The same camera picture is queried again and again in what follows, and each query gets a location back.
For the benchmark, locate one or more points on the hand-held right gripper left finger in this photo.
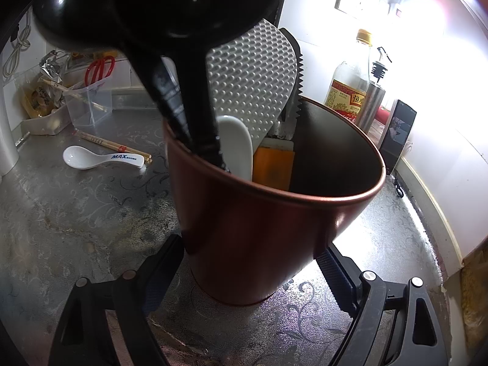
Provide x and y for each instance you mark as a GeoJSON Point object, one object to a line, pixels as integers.
{"type": "Point", "coordinates": [164, 274]}

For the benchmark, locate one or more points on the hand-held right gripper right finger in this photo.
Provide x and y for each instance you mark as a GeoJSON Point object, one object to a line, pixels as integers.
{"type": "Point", "coordinates": [335, 274]}

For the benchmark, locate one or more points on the red cylindrical utensil holder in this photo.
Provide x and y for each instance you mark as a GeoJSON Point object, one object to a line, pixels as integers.
{"type": "Point", "coordinates": [247, 236]}

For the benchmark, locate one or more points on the white ceramic spoon blue print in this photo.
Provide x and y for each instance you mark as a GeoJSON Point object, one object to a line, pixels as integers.
{"type": "Point", "coordinates": [236, 145]}
{"type": "Point", "coordinates": [76, 156]}

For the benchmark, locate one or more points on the white dotted rice paddle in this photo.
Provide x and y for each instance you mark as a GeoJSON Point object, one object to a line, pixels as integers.
{"type": "Point", "coordinates": [251, 76]}

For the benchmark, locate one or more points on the black plastic ladle spoon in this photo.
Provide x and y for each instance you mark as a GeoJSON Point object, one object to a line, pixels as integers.
{"type": "Point", "coordinates": [72, 15]}
{"type": "Point", "coordinates": [198, 3]}

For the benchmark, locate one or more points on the small black clip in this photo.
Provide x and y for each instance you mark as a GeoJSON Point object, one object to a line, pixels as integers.
{"type": "Point", "coordinates": [398, 188]}

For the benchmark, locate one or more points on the yellowish plastic bag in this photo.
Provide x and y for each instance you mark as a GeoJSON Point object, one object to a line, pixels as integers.
{"type": "Point", "coordinates": [474, 305]}

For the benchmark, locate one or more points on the black smartphone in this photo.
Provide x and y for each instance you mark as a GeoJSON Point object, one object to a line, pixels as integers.
{"type": "Point", "coordinates": [398, 137]}

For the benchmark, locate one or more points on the small red container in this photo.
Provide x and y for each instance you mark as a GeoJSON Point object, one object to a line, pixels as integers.
{"type": "Point", "coordinates": [382, 114]}

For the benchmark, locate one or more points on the steel oil dispenser bottle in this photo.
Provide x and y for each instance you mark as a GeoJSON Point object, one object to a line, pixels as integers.
{"type": "Point", "coordinates": [371, 103]}

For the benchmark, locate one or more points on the clear plastic container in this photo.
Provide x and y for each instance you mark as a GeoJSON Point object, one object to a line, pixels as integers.
{"type": "Point", "coordinates": [89, 114]}

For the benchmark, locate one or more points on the dark vinegar bottle yellow label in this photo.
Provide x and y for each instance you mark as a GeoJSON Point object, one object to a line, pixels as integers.
{"type": "Point", "coordinates": [345, 95]}

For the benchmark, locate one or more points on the white plastic tray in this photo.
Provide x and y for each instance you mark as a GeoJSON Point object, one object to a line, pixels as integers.
{"type": "Point", "coordinates": [42, 128]}

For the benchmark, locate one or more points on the white roll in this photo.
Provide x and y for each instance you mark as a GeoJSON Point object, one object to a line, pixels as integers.
{"type": "Point", "coordinates": [7, 141]}

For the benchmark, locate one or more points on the disposable wooden chopsticks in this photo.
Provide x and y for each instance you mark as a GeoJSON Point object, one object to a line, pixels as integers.
{"type": "Point", "coordinates": [68, 92]}

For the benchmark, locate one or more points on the yellow snack packet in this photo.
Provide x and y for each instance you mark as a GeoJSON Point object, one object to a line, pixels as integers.
{"type": "Point", "coordinates": [36, 101]}

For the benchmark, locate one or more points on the crumpled foil bag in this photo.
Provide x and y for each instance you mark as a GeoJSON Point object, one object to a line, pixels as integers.
{"type": "Point", "coordinates": [53, 64]}

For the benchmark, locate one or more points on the white wall lamp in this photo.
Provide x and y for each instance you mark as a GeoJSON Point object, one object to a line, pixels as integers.
{"type": "Point", "coordinates": [400, 5]}

